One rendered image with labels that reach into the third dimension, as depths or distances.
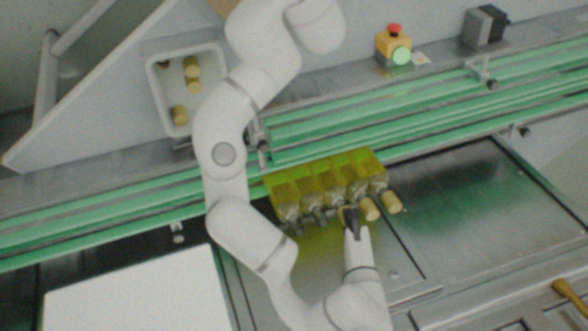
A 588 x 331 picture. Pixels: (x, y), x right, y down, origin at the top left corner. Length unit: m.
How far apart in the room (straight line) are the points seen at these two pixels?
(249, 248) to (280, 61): 0.32
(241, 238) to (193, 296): 0.39
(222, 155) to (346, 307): 0.33
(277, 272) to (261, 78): 0.33
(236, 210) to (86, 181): 0.54
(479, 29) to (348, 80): 0.39
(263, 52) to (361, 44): 0.57
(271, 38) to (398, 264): 0.64
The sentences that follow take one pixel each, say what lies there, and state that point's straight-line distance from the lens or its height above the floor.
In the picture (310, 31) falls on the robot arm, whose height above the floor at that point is 1.08.
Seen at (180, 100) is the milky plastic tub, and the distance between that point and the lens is 1.22.
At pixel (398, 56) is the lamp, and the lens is 1.27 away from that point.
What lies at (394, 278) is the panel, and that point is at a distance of 1.15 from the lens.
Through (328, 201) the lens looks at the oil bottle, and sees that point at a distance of 1.12.
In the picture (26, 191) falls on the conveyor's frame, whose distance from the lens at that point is 1.30.
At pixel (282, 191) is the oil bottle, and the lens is 1.12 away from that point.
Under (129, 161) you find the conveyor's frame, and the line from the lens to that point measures 1.26.
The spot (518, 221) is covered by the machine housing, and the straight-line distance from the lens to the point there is 1.38.
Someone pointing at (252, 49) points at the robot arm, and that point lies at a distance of 0.79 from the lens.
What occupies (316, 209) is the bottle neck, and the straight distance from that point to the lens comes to 1.09.
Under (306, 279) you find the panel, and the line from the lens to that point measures 1.15.
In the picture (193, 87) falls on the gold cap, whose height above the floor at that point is 0.81.
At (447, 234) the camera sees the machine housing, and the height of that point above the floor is 1.17.
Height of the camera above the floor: 1.80
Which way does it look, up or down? 45 degrees down
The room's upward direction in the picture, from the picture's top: 152 degrees clockwise
